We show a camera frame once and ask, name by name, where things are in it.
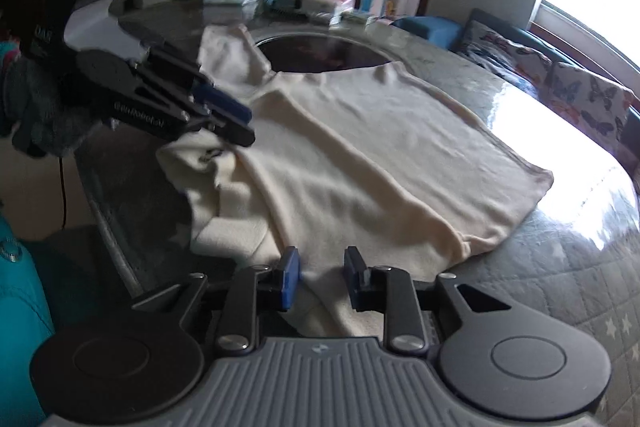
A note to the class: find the blue sofa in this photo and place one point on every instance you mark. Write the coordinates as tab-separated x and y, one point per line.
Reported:
430	29

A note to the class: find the teal cloth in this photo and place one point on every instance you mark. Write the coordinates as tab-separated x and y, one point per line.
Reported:
22	307

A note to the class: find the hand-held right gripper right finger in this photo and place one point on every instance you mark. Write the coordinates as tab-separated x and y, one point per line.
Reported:
356	284

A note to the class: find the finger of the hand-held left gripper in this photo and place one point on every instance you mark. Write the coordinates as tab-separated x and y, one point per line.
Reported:
235	136
225	107

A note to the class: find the butterfly print pillow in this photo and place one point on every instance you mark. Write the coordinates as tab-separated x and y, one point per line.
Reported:
595	107
500	57

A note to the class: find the cream long-sleeved shirt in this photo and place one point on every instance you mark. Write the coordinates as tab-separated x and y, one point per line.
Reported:
360	147

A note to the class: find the green flat packet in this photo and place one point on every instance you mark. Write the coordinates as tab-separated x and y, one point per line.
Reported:
352	18

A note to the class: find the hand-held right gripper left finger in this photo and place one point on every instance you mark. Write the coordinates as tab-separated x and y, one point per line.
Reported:
290	279

